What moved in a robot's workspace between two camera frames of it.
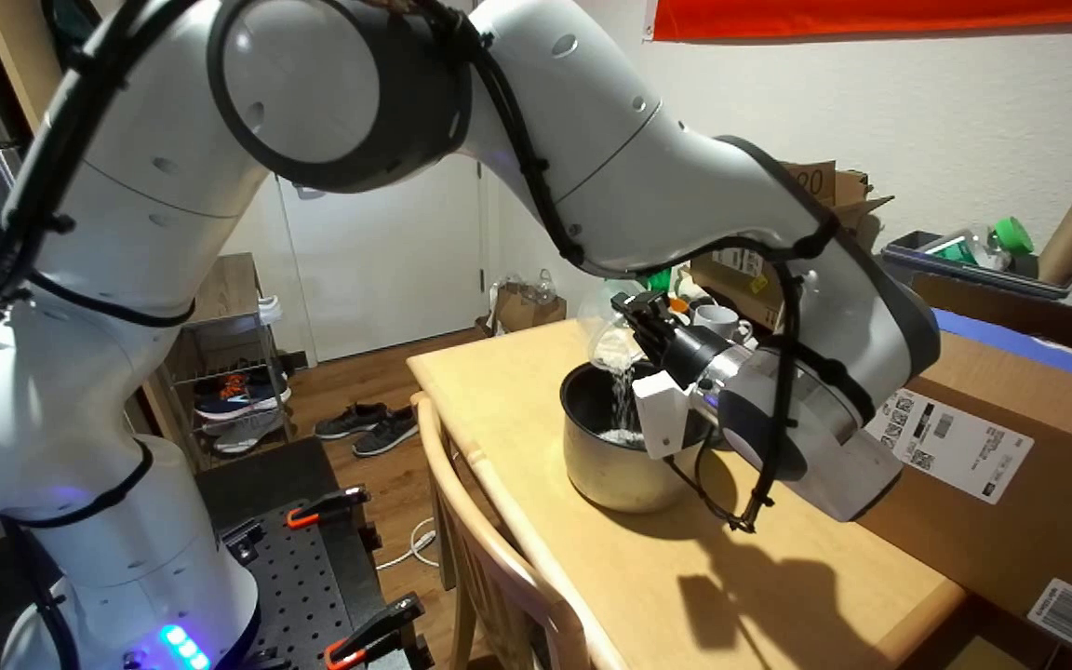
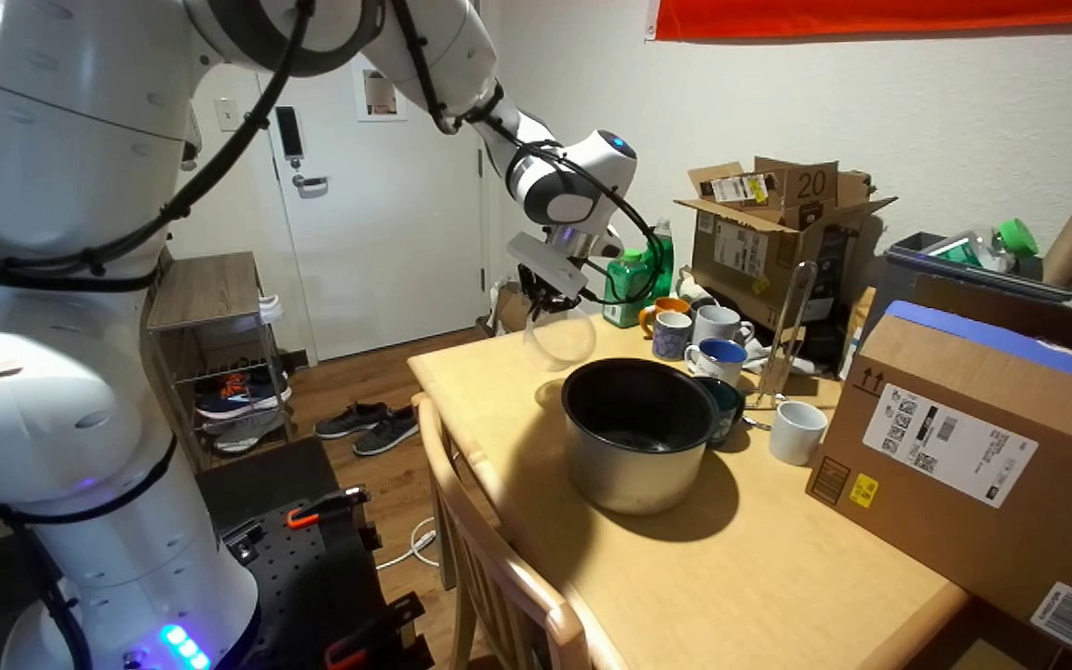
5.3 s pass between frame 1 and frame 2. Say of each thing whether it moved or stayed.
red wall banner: stayed
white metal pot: stayed
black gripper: moved
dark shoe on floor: stayed
